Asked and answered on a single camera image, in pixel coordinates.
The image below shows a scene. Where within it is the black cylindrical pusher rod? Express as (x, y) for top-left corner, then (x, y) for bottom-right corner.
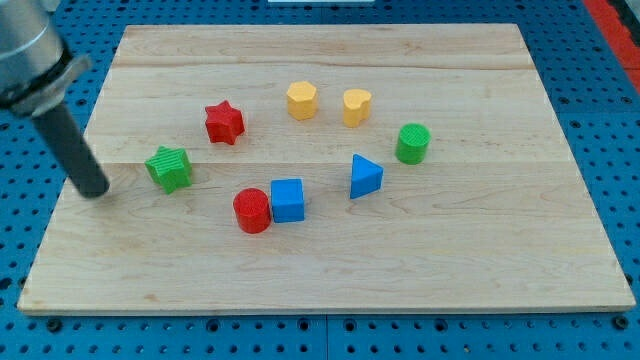
(32, 103), (110, 198)

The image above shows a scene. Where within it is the blue cube block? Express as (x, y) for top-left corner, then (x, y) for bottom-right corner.
(270, 178), (305, 223)

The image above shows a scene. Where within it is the red cylinder block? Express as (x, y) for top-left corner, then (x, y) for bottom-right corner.
(233, 188), (271, 234)

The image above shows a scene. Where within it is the red star block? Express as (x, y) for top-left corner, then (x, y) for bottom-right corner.
(204, 100), (245, 145)

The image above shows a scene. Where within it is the blue triangle block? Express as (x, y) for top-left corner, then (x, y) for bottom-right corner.
(350, 154), (384, 199)

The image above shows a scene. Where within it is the green cylinder block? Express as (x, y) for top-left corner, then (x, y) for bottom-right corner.
(395, 123), (431, 165)

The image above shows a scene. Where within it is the red tape strip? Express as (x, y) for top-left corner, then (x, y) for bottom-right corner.
(583, 0), (639, 91)

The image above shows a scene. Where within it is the yellow heart block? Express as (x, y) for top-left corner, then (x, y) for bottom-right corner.
(343, 89), (372, 128)

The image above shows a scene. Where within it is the yellow hexagon block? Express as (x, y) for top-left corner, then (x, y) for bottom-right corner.
(286, 81), (318, 121)

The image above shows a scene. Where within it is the light wooden board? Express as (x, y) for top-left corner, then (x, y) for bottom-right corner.
(18, 24), (635, 316)

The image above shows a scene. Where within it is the green star block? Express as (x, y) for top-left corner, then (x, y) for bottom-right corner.
(144, 146), (192, 194)

